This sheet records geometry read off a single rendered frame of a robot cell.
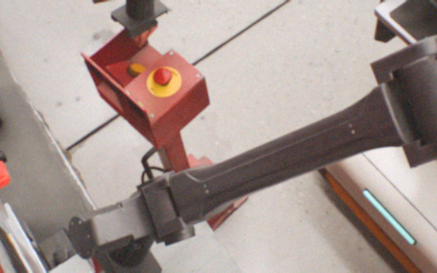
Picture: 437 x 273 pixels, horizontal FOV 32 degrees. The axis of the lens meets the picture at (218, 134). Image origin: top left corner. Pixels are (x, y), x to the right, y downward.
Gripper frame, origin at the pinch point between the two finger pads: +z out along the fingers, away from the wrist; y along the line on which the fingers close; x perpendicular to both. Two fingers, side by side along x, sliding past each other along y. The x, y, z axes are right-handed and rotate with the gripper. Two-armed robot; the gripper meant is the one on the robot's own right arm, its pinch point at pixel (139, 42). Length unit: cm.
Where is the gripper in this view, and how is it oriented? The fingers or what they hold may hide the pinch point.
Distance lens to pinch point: 160.1
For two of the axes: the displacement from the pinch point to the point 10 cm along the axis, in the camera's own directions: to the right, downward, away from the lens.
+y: -7.1, 5.1, -4.9
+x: 7.0, 6.1, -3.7
